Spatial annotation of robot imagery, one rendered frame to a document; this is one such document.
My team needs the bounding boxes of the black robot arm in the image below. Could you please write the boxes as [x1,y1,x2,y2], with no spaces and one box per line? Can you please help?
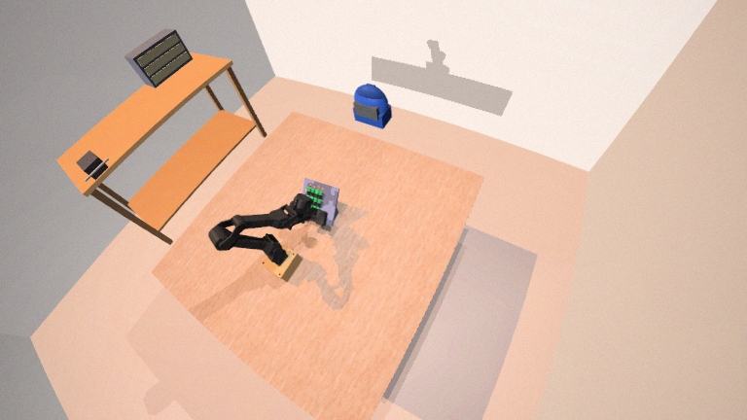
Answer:
[208,193,313,266]

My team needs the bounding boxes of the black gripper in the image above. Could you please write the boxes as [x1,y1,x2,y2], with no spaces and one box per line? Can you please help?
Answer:
[301,207,328,226]

